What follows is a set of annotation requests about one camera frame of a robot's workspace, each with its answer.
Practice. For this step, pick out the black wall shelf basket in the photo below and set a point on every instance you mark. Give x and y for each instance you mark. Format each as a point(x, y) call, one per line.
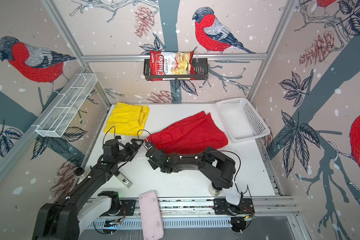
point(201, 70)

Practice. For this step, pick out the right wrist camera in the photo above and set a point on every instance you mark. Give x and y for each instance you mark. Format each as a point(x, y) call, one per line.
point(149, 145)

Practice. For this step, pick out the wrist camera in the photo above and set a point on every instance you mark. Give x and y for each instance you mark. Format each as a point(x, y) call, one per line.
point(111, 148)
point(149, 145)

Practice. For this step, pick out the red cassava chips bag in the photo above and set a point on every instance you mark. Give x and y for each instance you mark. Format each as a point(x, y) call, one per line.
point(163, 64)

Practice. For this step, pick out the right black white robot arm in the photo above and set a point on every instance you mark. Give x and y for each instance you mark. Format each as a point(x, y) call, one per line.
point(220, 167)

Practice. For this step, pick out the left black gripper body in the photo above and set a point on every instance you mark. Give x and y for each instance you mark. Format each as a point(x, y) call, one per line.
point(126, 153)

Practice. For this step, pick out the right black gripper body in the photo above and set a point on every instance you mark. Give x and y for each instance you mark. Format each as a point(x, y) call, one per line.
point(154, 166)

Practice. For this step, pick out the white wire wall basket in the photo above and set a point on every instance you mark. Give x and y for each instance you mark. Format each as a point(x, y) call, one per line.
point(69, 102)

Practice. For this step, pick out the grey white remote device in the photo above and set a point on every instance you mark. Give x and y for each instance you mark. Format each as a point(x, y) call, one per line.
point(124, 180)

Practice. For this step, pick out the jar with black lid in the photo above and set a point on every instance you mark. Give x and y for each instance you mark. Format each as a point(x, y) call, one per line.
point(214, 190)

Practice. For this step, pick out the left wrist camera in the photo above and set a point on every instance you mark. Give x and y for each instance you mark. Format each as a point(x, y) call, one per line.
point(111, 148)

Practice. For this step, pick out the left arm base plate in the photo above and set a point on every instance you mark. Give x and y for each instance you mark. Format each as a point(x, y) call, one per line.
point(124, 207)

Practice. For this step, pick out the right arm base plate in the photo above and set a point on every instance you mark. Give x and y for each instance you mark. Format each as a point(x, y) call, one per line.
point(222, 207)

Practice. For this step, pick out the yellow shorts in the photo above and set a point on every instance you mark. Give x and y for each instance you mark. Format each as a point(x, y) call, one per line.
point(127, 120)

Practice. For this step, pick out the white plastic basket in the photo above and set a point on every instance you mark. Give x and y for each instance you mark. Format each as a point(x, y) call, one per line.
point(241, 120)

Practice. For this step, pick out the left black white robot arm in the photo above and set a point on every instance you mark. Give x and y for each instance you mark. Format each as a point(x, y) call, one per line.
point(60, 220)

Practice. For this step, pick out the pink silicone case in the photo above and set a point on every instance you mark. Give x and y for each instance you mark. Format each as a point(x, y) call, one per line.
point(151, 218)

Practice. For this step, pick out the red shorts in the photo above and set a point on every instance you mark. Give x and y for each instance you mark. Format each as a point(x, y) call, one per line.
point(191, 135)

